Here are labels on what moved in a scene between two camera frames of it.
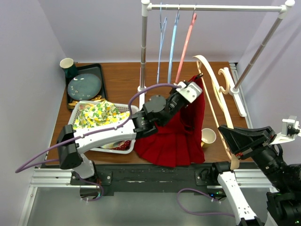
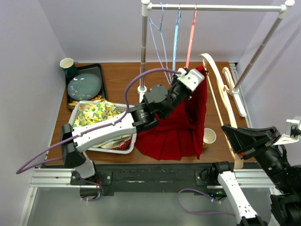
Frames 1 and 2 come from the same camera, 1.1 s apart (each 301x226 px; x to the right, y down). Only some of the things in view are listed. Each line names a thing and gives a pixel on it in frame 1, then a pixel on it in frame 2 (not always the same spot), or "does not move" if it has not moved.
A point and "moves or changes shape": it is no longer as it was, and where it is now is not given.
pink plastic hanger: [182, 60] → [187, 57]
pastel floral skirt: [113, 145] does not move
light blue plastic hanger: [172, 49] moves or changes shape
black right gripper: [240, 139] does not move
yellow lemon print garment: [102, 113] does not move
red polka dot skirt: [125, 147] does not move
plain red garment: [178, 142] moves or changes shape
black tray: [95, 69] does not move
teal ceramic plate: [84, 86] does not move
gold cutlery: [97, 99] does not move
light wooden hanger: [234, 165] moves or changes shape
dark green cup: [68, 66] does not move
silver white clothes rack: [284, 9] does not move
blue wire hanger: [162, 26] moves or changes shape
